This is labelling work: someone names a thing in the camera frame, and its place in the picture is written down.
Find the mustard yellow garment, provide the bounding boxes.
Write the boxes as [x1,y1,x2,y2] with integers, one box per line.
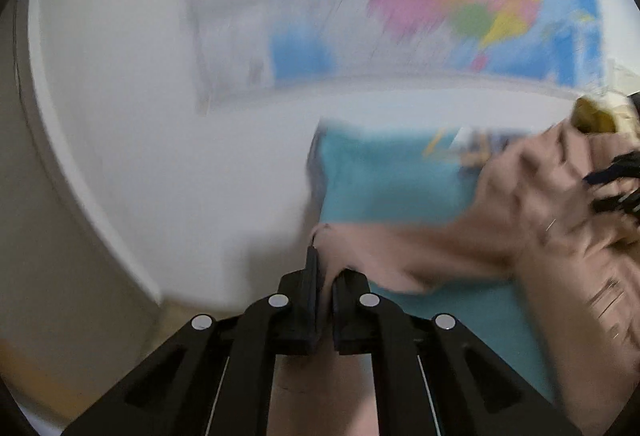
[570,97,617,134]

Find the teal patterned bed sheet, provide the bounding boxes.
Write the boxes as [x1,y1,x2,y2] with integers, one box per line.
[307,124,559,402]

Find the grey wooden door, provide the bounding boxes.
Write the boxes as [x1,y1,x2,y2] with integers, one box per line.
[1,0,158,420]

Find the pink zip jacket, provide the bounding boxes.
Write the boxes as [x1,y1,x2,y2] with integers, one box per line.
[264,115,640,436]

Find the colourful wall map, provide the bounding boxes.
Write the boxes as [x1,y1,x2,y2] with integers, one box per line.
[189,0,604,108]

